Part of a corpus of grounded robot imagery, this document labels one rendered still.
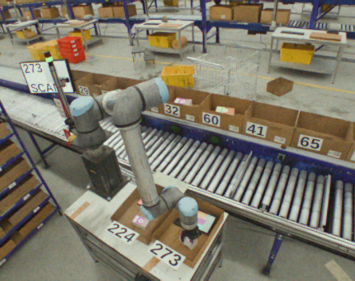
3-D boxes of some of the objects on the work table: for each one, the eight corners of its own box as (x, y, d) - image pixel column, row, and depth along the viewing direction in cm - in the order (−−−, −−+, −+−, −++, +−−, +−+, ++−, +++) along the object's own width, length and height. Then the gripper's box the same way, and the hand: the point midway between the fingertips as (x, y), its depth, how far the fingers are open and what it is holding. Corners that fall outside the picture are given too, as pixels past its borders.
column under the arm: (109, 202, 176) (96, 169, 156) (86, 188, 189) (72, 156, 169) (132, 179, 192) (123, 146, 173) (108, 167, 205) (98, 136, 185)
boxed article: (145, 231, 154) (145, 227, 152) (132, 225, 159) (131, 221, 156) (150, 224, 158) (149, 220, 155) (137, 219, 162) (136, 215, 160)
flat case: (207, 234, 147) (207, 233, 146) (180, 222, 156) (179, 221, 155) (216, 217, 156) (216, 216, 155) (190, 207, 165) (190, 205, 164)
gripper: (188, 236, 124) (189, 255, 137) (204, 220, 131) (203, 240, 144) (176, 227, 129) (179, 246, 142) (192, 211, 136) (193, 232, 149)
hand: (187, 239), depth 144 cm, fingers open, 6 cm apart
